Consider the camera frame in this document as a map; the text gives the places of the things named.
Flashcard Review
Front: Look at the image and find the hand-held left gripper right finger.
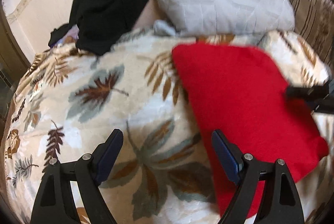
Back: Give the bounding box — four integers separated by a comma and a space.
211, 129, 306, 224

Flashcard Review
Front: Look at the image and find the small dark cloth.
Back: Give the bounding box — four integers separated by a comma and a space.
48, 24, 76, 47

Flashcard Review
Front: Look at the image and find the purple cloth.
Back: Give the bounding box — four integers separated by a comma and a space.
56, 26, 80, 46

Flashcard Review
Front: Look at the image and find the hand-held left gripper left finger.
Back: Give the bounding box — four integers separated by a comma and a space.
30, 129, 124, 224

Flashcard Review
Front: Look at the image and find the striped brown cushion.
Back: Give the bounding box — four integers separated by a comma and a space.
286, 0, 334, 68

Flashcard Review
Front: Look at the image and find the light blue cloth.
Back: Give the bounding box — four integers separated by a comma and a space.
153, 20, 178, 36

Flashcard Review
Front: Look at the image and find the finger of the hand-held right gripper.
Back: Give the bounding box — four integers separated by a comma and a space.
309, 97, 334, 114
283, 84, 330, 100

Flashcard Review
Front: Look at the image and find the red and blue sweater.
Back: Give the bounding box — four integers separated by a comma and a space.
171, 43, 329, 219

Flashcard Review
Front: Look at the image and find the leaf print blanket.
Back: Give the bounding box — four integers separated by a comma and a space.
5, 28, 332, 224

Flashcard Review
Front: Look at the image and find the black garment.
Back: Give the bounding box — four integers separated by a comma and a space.
68, 0, 155, 56

